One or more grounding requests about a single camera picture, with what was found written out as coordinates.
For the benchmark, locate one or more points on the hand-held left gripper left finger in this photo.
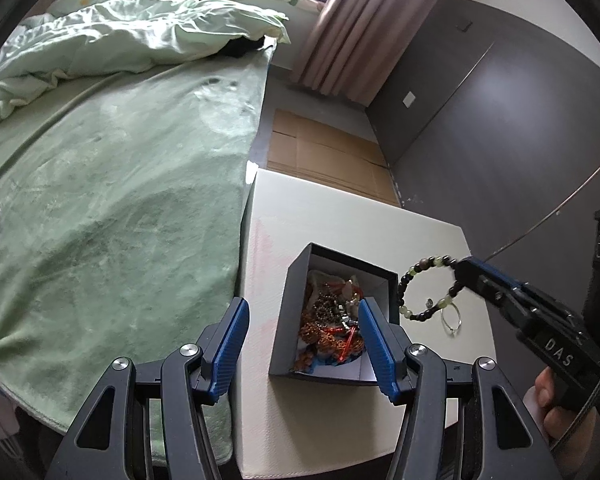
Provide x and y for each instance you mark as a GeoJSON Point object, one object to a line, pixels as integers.
{"type": "Point", "coordinates": [230, 350]}

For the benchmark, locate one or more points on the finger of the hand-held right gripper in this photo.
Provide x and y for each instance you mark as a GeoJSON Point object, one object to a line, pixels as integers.
{"type": "Point", "coordinates": [490, 292]}
{"type": "Point", "coordinates": [505, 277]}

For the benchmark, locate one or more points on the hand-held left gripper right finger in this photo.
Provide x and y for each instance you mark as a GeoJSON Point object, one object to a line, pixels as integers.
{"type": "Point", "coordinates": [377, 352]}

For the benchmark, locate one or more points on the pile of beaded jewelry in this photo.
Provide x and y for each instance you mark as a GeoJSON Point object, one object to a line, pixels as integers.
{"type": "Point", "coordinates": [325, 320]}

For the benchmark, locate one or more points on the dark gift box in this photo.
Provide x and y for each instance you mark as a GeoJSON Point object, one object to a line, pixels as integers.
{"type": "Point", "coordinates": [286, 320]}

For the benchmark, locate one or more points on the person's right hand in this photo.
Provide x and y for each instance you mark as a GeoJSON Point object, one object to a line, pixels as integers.
{"type": "Point", "coordinates": [547, 392]}

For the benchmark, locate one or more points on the grey wardrobe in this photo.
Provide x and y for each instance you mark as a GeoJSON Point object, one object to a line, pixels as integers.
{"type": "Point", "coordinates": [480, 135]}

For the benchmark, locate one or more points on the white low table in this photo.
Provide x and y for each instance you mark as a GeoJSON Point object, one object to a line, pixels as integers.
{"type": "Point", "coordinates": [280, 210]}

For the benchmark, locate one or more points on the green bed sheet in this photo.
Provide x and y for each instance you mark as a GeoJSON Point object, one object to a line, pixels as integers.
{"type": "Point", "coordinates": [130, 210]}

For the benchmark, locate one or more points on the flattened cardboard sheets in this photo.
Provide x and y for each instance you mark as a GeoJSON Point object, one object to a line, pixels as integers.
{"type": "Point", "coordinates": [320, 155]}

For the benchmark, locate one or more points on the pink curtain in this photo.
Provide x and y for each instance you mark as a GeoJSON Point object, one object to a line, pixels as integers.
{"type": "Point", "coordinates": [350, 35]}

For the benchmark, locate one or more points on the light green quilt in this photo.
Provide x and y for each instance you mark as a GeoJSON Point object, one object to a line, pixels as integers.
{"type": "Point", "coordinates": [130, 30]}

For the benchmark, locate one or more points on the white wall socket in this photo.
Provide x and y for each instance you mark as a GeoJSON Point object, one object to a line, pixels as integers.
{"type": "Point", "coordinates": [410, 98]}

